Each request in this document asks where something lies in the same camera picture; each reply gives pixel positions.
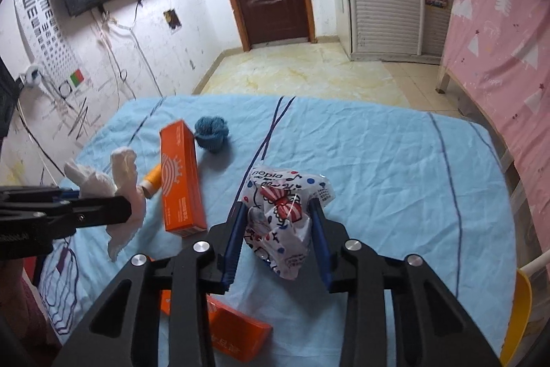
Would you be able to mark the light blue printed tablecloth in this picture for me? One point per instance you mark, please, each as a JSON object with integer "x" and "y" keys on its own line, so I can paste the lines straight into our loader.
{"x": 378, "y": 178}

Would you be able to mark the small orange white tube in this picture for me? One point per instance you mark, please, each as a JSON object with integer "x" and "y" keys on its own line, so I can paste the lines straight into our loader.
{"x": 151, "y": 178}

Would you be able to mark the dark flat panel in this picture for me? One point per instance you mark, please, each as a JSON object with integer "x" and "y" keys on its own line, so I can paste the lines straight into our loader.
{"x": 7, "y": 96}

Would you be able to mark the small brown wall box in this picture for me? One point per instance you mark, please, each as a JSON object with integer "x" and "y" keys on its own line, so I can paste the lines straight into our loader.
{"x": 172, "y": 19}

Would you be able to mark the teal knit sock ball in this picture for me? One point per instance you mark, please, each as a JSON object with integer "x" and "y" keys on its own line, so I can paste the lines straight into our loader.
{"x": 210, "y": 133}

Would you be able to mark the wooden bed frame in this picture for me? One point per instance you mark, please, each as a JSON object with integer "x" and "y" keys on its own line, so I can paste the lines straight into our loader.
{"x": 444, "y": 79}

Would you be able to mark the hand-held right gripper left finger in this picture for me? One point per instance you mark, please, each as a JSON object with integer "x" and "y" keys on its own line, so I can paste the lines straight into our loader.
{"x": 234, "y": 246}

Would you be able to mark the pink printed curtain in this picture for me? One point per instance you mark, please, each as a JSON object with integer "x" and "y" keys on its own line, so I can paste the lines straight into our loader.
{"x": 494, "y": 27}

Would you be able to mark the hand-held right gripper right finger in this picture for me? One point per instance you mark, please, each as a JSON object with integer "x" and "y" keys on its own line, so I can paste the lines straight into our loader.
{"x": 321, "y": 251}

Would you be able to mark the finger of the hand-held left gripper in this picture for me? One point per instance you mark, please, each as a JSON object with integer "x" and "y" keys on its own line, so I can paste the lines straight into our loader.
{"x": 99, "y": 212}
{"x": 68, "y": 194}

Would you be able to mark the yellow plastic chair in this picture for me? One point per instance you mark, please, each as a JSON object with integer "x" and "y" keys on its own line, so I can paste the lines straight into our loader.
{"x": 517, "y": 319}

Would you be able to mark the eye chart poster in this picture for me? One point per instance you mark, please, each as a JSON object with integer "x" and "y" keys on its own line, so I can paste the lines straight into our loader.
{"x": 47, "y": 36}

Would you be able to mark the orange cardboard box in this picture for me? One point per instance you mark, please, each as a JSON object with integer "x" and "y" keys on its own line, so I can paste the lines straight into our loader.
{"x": 240, "y": 332}
{"x": 180, "y": 178}

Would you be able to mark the cartoon print plastic packet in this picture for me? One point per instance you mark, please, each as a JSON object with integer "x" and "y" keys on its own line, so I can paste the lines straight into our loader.
{"x": 283, "y": 212}

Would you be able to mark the white sock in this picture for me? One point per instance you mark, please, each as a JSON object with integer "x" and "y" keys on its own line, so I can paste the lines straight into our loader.
{"x": 124, "y": 173}

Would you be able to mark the person's pink clothing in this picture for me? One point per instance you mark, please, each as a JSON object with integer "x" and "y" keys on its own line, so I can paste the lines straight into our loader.
{"x": 34, "y": 319}

